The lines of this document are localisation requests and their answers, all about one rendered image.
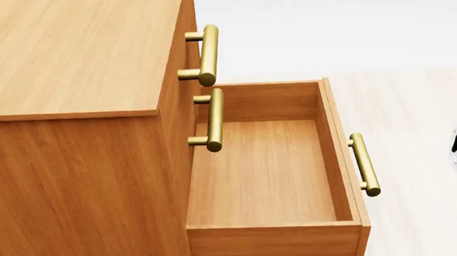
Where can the open wooden drawer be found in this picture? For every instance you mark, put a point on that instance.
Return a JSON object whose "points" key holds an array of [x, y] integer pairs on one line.
{"points": [[262, 173]]}

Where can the light wooden drawer cabinet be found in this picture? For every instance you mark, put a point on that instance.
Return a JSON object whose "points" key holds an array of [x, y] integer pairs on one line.
{"points": [[68, 142]]}

